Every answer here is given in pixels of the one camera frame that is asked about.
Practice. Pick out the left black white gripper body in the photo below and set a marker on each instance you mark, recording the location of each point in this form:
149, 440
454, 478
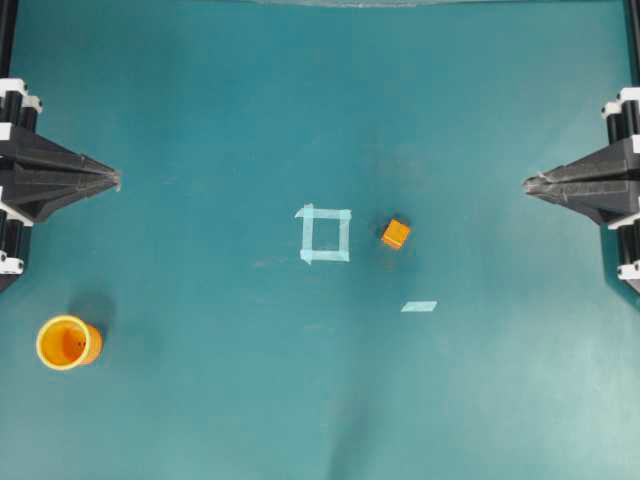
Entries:
18, 109

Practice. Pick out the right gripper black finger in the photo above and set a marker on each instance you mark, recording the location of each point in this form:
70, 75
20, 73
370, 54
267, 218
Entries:
595, 167
603, 202

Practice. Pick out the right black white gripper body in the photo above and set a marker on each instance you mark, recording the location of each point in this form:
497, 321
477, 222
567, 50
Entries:
622, 121

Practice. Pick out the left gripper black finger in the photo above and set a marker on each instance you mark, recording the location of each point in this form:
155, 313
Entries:
38, 197
30, 149

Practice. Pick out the orange plastic cup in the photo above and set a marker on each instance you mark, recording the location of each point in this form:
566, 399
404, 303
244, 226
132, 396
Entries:
65, 342

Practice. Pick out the small orange cube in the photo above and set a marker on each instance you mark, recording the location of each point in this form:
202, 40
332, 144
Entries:
395, 234

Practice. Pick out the light blue tape strip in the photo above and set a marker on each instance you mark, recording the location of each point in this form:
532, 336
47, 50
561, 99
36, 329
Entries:
419, 306

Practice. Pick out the light blue tape square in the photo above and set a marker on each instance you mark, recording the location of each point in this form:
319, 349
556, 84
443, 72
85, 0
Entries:
325, 234

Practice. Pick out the right black frame post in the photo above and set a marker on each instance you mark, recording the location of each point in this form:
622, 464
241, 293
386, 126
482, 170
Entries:
632, 19

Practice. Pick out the black frame post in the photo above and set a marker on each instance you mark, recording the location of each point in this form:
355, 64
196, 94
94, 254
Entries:
8, 19
632, 19

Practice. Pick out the left black frame post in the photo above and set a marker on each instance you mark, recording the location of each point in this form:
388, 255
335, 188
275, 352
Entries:
8, 19

